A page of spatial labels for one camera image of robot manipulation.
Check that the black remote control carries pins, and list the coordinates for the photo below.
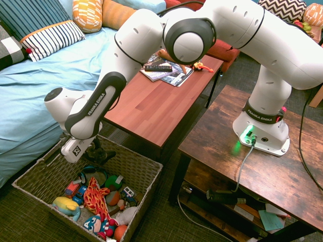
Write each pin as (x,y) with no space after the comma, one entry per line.
(157,68)

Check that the dark blue striped pillow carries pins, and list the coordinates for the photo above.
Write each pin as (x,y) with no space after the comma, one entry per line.
(30,15)

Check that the mustard orange pillow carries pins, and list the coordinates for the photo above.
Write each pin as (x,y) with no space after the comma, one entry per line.
(111,15)

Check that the white paper sheet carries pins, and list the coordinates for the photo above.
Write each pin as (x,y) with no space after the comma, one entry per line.
(273,208)

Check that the white grey plush toy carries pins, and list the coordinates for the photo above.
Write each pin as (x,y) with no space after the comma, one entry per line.
(127,214)

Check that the orange ball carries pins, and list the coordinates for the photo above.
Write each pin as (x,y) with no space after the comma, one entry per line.
(120,232)

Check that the black gamepad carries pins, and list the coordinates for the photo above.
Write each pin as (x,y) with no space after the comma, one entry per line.
(102,155)

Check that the red apple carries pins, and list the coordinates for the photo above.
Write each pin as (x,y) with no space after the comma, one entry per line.
(298,24)

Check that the brown plush ball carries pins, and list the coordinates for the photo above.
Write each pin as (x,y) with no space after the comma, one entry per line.
(113,197)

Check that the white navy striped pillow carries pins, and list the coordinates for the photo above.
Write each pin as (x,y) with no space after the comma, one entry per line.
(53,37)

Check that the small tan plush ball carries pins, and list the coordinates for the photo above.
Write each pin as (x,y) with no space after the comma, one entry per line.
(121,204)

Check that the orange white patterned pillow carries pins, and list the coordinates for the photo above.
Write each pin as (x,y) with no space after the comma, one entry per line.
(314,13)

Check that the black white checkered pillow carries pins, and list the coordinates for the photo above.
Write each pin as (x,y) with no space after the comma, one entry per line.
(10,50)

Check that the light blue sofa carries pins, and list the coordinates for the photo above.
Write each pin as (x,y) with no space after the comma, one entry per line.
(38,83)

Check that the reddish wood coffee table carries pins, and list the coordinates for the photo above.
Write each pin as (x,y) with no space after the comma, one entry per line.
(156,106)

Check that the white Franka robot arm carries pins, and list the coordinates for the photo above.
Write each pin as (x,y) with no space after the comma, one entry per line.
(227,22)

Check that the white blue toy car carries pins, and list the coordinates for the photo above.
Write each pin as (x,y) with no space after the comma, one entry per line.
(127,193)

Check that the yellow white patterned pillow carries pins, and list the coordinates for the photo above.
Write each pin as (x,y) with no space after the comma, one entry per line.
(87,15)

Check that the light wood furniture piece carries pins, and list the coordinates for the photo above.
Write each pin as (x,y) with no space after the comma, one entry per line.
(317,98)

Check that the rustic brown wood table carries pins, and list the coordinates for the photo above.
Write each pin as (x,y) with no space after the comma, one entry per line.
(214,141)

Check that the orange tufted ottoman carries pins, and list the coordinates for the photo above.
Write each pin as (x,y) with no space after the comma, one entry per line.
(222,53)

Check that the purple cover magazine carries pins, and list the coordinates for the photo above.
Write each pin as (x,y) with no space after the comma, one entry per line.
(157,75)

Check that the green plush ball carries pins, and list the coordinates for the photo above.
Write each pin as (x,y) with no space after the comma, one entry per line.
(112,182)

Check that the flame pattern plush toy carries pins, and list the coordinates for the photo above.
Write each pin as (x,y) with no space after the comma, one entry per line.
(94,199)

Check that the orange armchair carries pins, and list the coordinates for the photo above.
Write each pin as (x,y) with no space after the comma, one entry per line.
(171,2)

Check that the orange toy truck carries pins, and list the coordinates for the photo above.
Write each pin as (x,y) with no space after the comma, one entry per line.
(72,188)

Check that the yellow haired plush doll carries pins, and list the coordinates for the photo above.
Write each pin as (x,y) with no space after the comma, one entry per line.
(64,204)

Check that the green apple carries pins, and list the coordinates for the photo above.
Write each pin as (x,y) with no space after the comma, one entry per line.
(306,26)

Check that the Captain America plush doll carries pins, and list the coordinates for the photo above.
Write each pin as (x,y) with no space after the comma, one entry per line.
(94,224)

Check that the teal paper envelope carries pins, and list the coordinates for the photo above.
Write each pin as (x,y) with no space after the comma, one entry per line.
(271,220)

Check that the blue black headphones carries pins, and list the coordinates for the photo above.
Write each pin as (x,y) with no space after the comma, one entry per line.
(88,168)

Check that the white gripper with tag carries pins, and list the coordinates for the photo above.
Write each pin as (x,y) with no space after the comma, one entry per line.
(75,150)

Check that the blue white cover magazine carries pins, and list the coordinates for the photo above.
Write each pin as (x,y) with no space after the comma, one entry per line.
(180,78)

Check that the orange toy vehicle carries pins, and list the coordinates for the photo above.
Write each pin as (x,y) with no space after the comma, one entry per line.
(198,66)

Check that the dark cover magazine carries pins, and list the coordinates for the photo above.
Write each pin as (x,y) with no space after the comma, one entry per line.
(156,60)

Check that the black power brick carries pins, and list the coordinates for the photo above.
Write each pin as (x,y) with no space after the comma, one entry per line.
(222,196)

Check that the grey wicker basket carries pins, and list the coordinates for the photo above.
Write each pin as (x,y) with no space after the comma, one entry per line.
(126,161)

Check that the black white chevron pillow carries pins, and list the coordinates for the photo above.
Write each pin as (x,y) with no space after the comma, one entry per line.
(285,8)

